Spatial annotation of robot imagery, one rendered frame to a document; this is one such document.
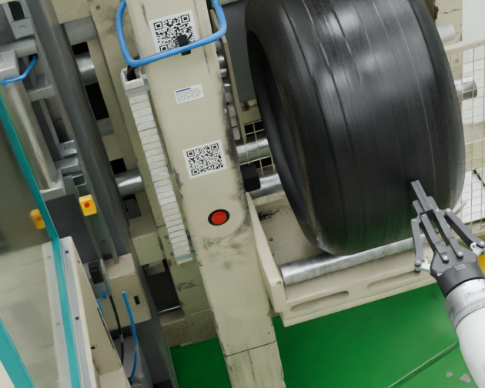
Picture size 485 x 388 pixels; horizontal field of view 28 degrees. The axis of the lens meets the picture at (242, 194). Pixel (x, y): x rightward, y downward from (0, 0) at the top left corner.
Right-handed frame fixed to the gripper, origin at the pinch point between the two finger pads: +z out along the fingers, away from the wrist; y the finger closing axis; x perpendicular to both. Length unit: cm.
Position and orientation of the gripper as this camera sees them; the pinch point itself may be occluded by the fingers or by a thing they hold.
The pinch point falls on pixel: (421, 200)
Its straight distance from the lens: 174.0
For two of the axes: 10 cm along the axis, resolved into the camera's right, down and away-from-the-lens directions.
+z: -2.6, -7.4, 6.2
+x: 1.1, 6.2, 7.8
